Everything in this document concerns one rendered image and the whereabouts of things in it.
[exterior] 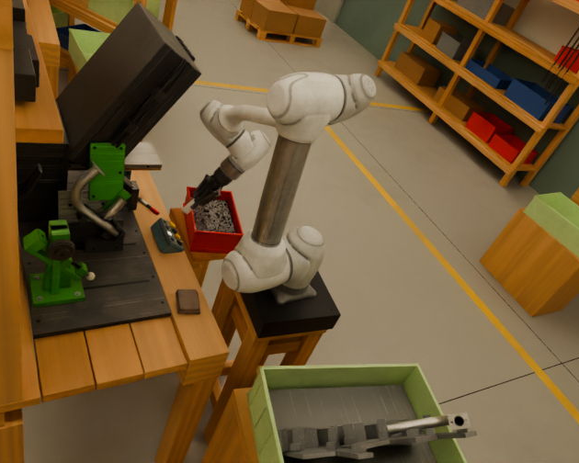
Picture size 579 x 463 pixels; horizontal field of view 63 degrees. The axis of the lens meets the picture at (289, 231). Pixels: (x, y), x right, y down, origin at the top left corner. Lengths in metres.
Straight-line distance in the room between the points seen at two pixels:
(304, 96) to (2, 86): 0.70
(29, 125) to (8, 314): 0.43
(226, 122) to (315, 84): 0.55
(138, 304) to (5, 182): 0.84
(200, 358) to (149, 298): 0.29
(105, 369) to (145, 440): 0.93
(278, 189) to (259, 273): 0.30
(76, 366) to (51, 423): 0.93
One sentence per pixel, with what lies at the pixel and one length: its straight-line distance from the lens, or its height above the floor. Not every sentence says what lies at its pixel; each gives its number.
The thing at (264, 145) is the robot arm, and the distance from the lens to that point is 1.84.
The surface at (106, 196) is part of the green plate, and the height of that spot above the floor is 1.09.
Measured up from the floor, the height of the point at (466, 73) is 0.82.
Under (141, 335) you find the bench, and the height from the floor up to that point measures 0.88.
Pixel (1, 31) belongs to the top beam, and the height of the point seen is 1.88.
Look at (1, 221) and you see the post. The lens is 1.04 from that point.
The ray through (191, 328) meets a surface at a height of 0.90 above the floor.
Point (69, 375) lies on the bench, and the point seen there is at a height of 0.88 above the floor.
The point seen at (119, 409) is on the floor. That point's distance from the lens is 2.52.
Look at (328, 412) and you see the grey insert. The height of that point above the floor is 0.85.
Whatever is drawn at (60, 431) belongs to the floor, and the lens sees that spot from 2.47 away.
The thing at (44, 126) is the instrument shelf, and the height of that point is 1.54.
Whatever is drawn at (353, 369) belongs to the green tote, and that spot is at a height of 0.95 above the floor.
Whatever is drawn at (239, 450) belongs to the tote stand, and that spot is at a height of 0.72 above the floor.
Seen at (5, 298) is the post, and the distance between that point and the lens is 1.19.
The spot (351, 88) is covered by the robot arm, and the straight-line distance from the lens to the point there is 1.39.
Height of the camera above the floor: 2.19
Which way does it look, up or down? 36 degrees down
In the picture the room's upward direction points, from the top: 23 degrees clockwise
